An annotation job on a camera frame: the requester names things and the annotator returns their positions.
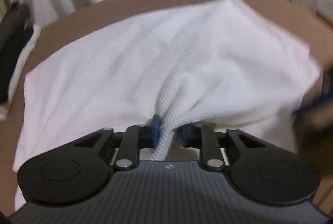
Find white waffle knit garment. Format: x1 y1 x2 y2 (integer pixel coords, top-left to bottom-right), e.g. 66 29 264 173
12 0 322 212

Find folded cream garment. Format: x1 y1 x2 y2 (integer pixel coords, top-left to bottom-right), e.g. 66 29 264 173
8 24 41 102

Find folded dark brown garment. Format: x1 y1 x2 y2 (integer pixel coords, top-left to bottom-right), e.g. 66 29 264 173
1 1 34 104

